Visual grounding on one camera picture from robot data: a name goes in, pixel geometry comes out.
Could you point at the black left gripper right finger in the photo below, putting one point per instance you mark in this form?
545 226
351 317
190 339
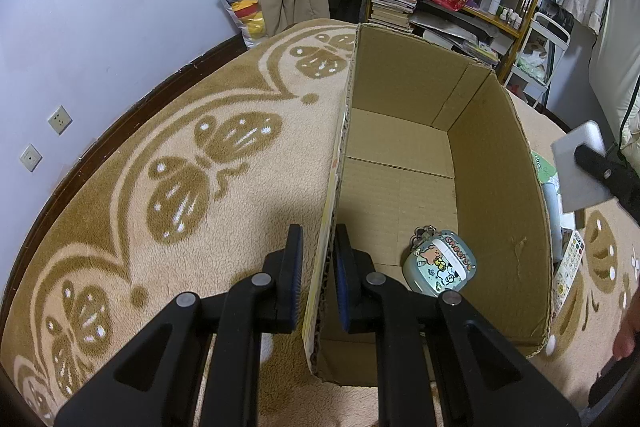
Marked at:
438 360

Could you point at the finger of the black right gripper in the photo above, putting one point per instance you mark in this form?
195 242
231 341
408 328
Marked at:
621 182

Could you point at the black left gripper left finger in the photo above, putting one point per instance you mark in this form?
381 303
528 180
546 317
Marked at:
197 361

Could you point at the white rectangular power bank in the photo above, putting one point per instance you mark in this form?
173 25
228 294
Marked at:
578 189

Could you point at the green oval Pochacco board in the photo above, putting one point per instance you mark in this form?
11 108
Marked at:
545 171

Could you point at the brown cardboard box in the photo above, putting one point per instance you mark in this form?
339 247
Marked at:
425 136

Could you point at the person's hand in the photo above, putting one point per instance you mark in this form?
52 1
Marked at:
625 340

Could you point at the white remote control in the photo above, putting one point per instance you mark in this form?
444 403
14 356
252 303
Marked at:
568 267

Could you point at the cartoon case with keyring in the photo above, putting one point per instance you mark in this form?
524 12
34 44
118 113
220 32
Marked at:
438 261

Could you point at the white metal trolley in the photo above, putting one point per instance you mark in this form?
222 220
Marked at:
545 43

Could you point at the beige patterned round rug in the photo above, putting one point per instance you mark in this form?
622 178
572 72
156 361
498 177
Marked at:
202 193

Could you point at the stack of books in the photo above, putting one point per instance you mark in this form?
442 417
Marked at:
394 14

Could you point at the white wall socket lower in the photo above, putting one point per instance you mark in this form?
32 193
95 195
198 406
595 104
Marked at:
30 158

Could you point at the white wall socket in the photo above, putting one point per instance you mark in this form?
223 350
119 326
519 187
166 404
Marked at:
30 158
60 120

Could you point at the white wall socket upper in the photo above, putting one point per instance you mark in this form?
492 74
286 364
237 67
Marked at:
60 120

